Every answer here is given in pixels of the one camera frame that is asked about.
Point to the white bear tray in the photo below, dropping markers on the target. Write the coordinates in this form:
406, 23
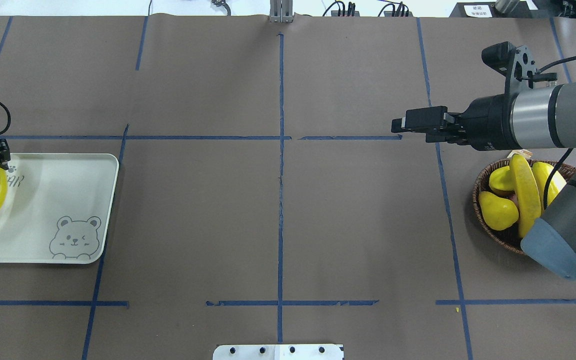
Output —
57, 207

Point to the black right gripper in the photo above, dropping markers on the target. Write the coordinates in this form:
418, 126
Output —
489, 122

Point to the aluminium frame post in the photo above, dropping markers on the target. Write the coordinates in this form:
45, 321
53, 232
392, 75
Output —
281, 11

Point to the white camera pillar with base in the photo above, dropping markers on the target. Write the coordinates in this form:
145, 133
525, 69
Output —
302, 351

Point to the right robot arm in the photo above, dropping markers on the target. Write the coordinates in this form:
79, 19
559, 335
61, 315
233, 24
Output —
526, 119

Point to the paper basket tag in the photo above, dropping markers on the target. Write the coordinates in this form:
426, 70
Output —
527, 154

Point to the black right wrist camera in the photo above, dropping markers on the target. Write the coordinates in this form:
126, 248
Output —
499, 57

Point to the brown wicker basket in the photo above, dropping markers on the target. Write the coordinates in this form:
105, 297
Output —
509, 238

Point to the yellow pear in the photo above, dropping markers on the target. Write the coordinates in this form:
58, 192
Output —
497, 212

